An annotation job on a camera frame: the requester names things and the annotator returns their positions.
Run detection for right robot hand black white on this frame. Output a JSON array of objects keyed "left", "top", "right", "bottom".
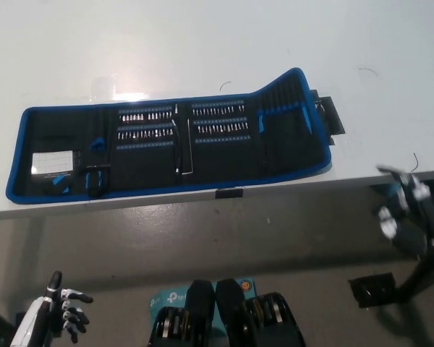
[{"left": 377, "top": 165, "right": 434, "bottom": 260}]

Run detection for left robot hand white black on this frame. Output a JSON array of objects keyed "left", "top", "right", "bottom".
[{"left": 9, "top": 270, "right": 94, "bottom": 347}]

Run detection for black blue-edged toolkit roll case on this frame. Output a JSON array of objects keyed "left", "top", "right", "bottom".
[{"left": 5, "top": 67, "right": 333, "bottom": 203}]

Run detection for left robot body black block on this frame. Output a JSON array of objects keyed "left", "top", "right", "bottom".
[{"left": 147, "top": 278, "right": 218, "bottom": 347}]

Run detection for blue object under table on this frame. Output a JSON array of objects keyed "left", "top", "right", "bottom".
[{"left": 383, "top": 183, "right": 403, "bottom": 203}]

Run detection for black floor tape patch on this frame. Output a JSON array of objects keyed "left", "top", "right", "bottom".
[{"left": 349, "top": 273, "right": 399, "bottom": 309}]

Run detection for teal tp-link box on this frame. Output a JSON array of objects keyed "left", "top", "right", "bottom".
[{"left": 150, "top": 277, "right": 258, "bottom": 330}]

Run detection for blue plastic opening tool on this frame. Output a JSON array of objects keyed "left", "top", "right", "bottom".
[{"left": 50, "top": 176, "right": 72, "bottom": 194}]

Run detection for black tape patch square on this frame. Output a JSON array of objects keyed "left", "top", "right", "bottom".
[{"left": 310, "top": 89, "right": 346, "bottom": 147}]

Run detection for black blue suction cup tool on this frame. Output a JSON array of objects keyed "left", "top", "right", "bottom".
[{"left": 82, "top": 164, "right": 112, "bottom": 198}]

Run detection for white grid card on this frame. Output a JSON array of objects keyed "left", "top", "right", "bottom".
[{"left": 31, "top": 150, "right": 75, "bottom": 175}]

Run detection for long blue plastic spudger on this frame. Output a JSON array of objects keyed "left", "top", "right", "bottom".
[{"left": 301, "top": 102, "right": 315, "bottom": 135}]

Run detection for metal tweezers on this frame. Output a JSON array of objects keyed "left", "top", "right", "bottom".
[{"left": 172, "top": 119, "right": 182, "bottom": 174}]

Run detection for thin L-shaped metal rod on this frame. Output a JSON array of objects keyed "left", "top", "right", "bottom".
[{"left": 180, "top": 105, "right": 195, "bottom": 176}]

